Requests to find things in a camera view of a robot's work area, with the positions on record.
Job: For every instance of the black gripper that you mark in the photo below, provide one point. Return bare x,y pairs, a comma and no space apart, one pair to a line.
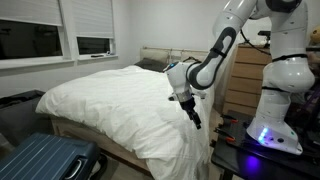
188,105

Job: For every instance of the white quilted duvet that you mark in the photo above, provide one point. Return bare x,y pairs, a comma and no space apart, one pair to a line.
120,103

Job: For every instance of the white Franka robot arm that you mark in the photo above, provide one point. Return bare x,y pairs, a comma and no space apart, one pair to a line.
286,73

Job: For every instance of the wooden chest of drawers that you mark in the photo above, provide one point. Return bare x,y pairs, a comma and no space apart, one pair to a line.
246,83

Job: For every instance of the dark grey pillow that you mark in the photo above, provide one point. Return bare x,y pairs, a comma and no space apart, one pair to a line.
150,64

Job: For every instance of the beige cushioned headboard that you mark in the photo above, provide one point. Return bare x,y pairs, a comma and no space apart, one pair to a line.
156,54

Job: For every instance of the black robot table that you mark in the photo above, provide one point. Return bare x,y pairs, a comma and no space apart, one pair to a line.
266,163

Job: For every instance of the black remote control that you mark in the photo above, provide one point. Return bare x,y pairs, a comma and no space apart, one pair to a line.
97,55

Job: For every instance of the small dark window pane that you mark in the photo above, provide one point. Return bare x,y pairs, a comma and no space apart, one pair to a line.
93,45

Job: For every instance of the small white window blind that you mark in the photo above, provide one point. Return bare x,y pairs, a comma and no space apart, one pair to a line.
93,18

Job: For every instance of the yellow plush toy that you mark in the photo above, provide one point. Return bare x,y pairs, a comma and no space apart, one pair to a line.
316,35

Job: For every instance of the blue hard-shell suitcase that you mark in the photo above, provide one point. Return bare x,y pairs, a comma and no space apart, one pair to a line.
43,156

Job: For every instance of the dark grey open suitcase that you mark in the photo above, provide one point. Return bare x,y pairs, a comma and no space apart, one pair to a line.
18,115

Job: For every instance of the large dark window pane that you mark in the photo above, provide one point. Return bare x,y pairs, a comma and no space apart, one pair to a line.
30,41

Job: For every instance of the large white window blind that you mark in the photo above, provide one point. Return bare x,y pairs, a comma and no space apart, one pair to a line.
30,10

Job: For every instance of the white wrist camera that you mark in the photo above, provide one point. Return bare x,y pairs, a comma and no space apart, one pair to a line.
201,95

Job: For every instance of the light wooden bed frame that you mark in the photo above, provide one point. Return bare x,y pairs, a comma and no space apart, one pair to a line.
100,141

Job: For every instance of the black camera on stand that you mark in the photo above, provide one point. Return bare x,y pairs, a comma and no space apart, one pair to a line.
264,33

